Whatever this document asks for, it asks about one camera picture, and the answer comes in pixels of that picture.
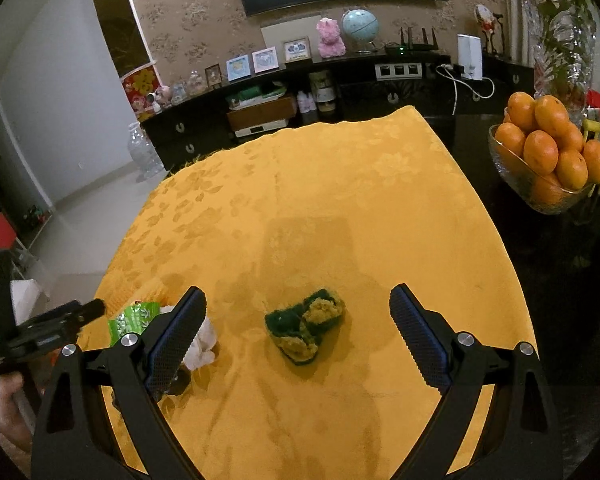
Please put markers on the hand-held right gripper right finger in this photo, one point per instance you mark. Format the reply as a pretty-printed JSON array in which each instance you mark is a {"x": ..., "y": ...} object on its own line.
[{"x": 420, "y": 342}]

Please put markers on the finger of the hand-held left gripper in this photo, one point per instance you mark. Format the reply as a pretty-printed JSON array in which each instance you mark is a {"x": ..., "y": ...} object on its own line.
[
  {"x": 2, "y": 290},
  {"x": 80, "y": 314}
]

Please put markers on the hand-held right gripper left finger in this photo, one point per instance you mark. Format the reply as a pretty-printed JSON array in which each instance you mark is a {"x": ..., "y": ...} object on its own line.
[{"x": 175, "y": 342}]

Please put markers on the white wrapper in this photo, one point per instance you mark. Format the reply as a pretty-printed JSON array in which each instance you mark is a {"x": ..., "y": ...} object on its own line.
[{"x": 205, "y": 340}]

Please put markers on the green snack packet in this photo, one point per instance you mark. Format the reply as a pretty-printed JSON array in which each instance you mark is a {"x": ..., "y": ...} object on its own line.
[{"x": 130, "y": 322}]

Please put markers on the person's left hand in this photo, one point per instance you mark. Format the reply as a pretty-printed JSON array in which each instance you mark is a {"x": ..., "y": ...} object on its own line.
[{"x": 7, "y": 410}]

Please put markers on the colourful floor toys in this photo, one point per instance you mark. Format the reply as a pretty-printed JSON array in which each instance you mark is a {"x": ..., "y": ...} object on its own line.
[{"x": 34, "y": 216}]

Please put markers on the yellow tablecloth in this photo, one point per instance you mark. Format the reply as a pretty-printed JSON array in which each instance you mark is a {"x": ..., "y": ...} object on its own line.
[{"x": 330, "y": 200}]

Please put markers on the clear water bottle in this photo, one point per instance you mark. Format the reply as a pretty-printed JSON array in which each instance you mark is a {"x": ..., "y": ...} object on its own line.
[{"x": 142, "y": 152}]

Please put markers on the glass bowl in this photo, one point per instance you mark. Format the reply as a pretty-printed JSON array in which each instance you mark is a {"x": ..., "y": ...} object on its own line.
[{"x": 510, "y": 180}]

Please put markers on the black TV cabinet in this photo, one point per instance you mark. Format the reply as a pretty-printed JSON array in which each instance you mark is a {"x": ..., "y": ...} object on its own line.
[{"x": 195, "y": 130}]

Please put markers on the pile of oranges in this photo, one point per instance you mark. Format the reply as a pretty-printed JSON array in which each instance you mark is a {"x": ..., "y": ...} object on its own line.
[{"x": 540, "y": 152}]

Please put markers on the red festive poster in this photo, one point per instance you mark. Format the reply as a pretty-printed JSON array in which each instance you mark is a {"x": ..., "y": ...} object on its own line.
[{"x": 139, "y": 90}]

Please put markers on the pink piggy bank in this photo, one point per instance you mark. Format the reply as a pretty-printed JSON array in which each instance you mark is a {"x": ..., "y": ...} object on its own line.
[{"x": 162, "y": 93}]

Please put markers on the wooden drawer unit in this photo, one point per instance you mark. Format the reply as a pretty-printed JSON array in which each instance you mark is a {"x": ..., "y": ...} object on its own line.
[{"x": 260, "y": 116}]

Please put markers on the glass jar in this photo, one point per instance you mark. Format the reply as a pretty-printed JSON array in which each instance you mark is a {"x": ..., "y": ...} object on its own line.
[{"x": 195, "y": 83}]

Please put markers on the green box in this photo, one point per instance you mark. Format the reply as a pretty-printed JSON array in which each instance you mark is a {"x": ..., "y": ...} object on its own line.
[{"x": 255, "y": 94}]

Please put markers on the small white bottles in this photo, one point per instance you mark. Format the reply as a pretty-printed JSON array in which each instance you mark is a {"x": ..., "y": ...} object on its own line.
[{"x": 305, "y": 102}]

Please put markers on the labelled jar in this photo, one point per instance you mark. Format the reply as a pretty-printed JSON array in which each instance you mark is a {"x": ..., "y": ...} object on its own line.
[{"x": 322, "y": 91}]

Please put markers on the white socket panel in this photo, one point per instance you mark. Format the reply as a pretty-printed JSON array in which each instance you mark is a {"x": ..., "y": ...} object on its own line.
[{"x": 398, "y": 70}]

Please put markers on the small yellow-green toy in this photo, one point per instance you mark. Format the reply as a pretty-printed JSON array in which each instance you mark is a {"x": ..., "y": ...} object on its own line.
[{"x": 592, "y": 130}]

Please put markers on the white box device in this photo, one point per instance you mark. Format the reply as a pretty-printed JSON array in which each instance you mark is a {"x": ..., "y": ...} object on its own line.
[{"x": 469, "y": 57}]

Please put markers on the black router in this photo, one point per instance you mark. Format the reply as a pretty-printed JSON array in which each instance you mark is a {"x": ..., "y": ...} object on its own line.
[{"x": 412, "y": 47}]

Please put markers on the crystal vase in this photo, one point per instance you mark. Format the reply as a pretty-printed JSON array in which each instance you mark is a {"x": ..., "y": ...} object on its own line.
[{"x": 565, "y": 60}]

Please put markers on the pink plush toy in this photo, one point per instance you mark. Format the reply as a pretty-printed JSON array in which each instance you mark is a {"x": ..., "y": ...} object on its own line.
[{"x": 330, "y": 37}]

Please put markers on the light blue globe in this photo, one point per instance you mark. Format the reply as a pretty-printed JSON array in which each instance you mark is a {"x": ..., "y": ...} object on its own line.
[{"x": 360, "y": 25}]

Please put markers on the red white figurine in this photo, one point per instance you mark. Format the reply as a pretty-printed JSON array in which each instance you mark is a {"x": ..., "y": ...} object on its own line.
[{"x": 485, "y": 22}]

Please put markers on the small brown photo frame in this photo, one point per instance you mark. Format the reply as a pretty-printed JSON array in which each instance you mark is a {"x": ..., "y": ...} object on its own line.
[{"x": 213, "y": 76}]

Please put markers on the beige wall panel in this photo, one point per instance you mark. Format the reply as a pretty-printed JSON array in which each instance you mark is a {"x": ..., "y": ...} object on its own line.
[{"x": 290, "y": 27}]

